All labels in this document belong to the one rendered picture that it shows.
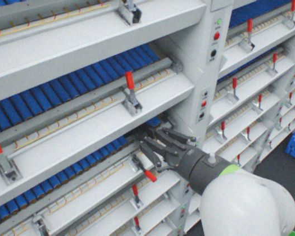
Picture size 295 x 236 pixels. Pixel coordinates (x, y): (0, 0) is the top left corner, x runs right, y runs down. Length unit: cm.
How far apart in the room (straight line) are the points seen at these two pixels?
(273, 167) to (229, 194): 170
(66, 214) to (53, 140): 21
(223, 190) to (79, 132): 29
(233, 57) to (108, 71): 38
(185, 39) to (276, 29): 46
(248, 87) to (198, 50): 46
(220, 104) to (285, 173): 122
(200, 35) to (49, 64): 34
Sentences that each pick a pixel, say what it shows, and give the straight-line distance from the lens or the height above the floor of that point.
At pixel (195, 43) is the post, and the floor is 120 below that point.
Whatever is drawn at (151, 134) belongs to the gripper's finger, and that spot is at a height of 99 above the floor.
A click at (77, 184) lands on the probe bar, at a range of 66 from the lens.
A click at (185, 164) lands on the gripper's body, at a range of 57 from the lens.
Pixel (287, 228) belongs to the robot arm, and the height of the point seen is 107.
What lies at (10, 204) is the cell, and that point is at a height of 95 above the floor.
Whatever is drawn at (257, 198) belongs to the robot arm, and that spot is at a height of 118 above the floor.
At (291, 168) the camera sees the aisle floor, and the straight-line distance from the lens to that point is 211.
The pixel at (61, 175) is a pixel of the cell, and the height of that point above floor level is 95.
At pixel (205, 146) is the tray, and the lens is 104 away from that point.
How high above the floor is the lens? 147
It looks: 42 degrees down
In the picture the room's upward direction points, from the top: straight up
